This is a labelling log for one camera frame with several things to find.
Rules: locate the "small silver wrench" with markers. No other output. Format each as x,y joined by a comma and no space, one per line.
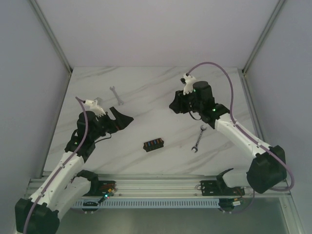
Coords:
119,100

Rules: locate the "slotted cable duct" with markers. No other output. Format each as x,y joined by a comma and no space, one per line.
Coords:
147,203

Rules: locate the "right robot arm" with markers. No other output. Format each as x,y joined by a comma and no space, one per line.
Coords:
266,162

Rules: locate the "silver combination wrench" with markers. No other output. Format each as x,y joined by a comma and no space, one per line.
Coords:
195,147

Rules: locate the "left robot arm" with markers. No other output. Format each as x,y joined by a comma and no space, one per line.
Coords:
42,212

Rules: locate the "left aluminium frame post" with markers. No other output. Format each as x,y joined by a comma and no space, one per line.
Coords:
50,34

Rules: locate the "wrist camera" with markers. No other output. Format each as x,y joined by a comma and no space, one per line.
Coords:
94,106
188,82

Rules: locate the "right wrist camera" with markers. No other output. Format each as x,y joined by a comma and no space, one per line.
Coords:
188,82

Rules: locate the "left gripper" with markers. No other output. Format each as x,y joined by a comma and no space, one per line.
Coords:
112,121

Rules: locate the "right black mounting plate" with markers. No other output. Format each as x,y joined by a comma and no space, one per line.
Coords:
219,188

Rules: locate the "black fuse box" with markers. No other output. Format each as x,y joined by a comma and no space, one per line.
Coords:
153,144

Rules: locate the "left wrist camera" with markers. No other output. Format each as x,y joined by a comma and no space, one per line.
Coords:
94,106

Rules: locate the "black mounting plate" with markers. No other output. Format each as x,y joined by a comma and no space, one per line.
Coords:
100,188
219,188

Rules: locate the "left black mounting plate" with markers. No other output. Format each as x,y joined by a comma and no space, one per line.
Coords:
100,188

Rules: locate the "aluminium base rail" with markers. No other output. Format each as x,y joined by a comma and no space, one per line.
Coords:
153,186

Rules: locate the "right aluminium frame post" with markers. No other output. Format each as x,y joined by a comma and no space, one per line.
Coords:
264,34

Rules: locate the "aluminium frame post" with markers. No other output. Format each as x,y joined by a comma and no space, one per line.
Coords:
50,34
264,34

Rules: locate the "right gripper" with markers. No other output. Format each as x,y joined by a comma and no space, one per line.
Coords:
177,105

